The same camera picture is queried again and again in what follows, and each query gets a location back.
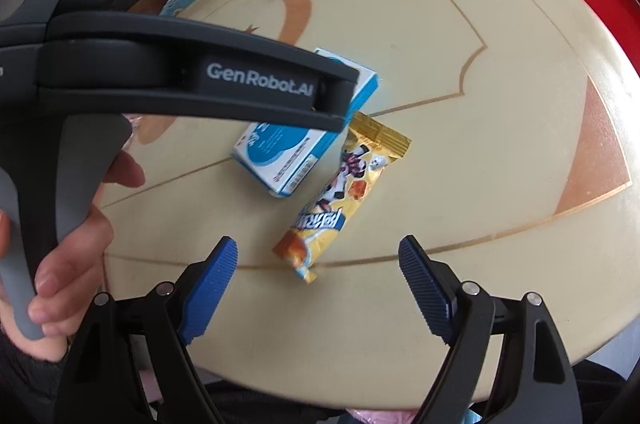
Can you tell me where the person's left hand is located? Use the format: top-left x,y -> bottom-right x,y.
27,151 -> 147,351

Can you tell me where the person's left forearm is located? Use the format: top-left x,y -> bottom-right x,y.
0,329 -> 67,424

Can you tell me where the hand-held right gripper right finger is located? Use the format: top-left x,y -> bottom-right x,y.
398,235 -> 583,424

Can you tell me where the yellow snack wrapper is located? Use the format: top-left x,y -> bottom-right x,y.
271,111 -> 413,286

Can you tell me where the person's black trouser leg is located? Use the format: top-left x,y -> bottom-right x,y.
570,356 -> 637,424

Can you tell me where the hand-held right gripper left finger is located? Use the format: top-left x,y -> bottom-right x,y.
52,235 -> 239,424

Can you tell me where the beige round table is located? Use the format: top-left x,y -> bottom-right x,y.
92,0 -> 640,411

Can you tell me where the blue and white carton box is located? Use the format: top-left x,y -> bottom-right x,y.
231,47 -> 379,200

